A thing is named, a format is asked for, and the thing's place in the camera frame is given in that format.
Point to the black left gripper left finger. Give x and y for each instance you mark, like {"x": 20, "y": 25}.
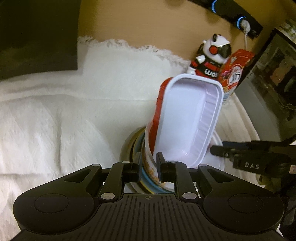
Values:
{"x": 115, "y": 178}

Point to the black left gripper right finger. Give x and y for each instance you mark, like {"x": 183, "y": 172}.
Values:
{"x": 178, "y": 174}

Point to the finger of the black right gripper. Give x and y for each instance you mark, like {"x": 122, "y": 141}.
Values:
{"x": 222, "y": 151}

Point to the large white plastic bowl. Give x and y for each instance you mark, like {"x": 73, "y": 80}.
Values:
{"x": 209, "y": 160}

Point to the blue plate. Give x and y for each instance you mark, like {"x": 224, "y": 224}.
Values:
{"x": 146, "y": 183}

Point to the white rectangular plastic tray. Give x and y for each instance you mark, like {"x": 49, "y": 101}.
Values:
{"x": 185, "y": 118}

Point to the glass door cabinet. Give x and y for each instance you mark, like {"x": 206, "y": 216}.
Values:
{"x": 268, "y": 91}

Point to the red snack carton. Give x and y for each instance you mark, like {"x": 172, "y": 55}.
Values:
{"x": 232, "y": 71}

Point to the white fringed tablecloth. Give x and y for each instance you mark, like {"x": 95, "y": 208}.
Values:
{"x": 55, "y": 123}

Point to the red white robot figurine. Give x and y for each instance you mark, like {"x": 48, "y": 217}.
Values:
{"x": 211, "y": 55}

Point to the black power strip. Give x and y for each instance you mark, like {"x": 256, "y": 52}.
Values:
{"x": 233, "y": 13}

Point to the black monitor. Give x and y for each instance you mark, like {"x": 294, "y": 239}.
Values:
{"x": 38, "y": 36}

